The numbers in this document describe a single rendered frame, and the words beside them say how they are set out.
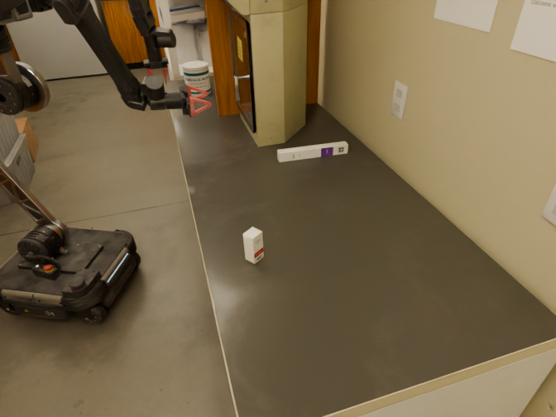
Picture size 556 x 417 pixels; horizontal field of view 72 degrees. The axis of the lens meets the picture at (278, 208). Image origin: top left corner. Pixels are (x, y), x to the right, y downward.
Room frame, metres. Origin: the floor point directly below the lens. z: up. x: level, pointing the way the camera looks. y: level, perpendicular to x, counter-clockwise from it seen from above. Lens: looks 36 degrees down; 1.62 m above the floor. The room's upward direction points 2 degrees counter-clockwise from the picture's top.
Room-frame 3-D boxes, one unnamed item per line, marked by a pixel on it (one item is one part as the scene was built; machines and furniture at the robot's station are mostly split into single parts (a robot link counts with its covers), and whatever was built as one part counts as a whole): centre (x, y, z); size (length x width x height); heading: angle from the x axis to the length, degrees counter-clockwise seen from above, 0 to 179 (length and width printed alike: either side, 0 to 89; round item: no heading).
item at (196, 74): (2.04, 0.40, 1.02); 0.13 x 0.13 x 0.15
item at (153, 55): (1.72, 0.50, 1.21); 0.10 x 0.07 x 0.07; 106
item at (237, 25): (1.52, 0.12, 1.19); 0.30 x 0.01 x 0.40; 16
